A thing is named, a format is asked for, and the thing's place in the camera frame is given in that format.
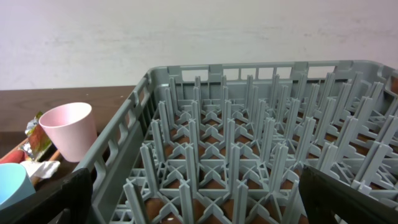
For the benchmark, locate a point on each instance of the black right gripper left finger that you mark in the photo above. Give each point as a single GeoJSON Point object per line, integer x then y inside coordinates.
{"type": "Point", "coordinates": [71, 193]}

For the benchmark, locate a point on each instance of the wooden chopstick right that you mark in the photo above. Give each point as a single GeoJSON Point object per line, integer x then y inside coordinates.
{"type": "Point", "coordinates": [46, 168]}

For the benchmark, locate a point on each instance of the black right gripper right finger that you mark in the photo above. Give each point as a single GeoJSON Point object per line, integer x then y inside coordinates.
{"type": "Point", "coordinates": [324, 198]}

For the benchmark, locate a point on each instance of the pink plastic cup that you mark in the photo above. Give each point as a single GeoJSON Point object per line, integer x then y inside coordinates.
{"type": "Point", "coordinates": [71, 128]}

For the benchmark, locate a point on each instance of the grey plastic dishwasher rack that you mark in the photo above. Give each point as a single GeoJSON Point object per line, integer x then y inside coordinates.
{"type": "Point", "coordinates": [228, 143]}

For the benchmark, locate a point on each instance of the light blue plastic cup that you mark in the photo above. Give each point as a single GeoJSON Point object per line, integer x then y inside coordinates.
{"type": "Point", "coordinates": [15, 184]}

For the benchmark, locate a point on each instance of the crumpled white paper napkin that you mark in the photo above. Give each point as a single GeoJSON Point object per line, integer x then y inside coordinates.
{"type": "Point", "coordinates": [30, 169]}

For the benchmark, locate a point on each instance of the orange carrot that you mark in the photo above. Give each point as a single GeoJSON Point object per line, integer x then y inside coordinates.
{"type": "Point", "coordinates": [16, 156]}

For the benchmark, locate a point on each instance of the crumpled foil snack wrapper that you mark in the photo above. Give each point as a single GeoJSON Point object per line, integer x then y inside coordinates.
{"type": "Point", "coordinates": [37, 140]}

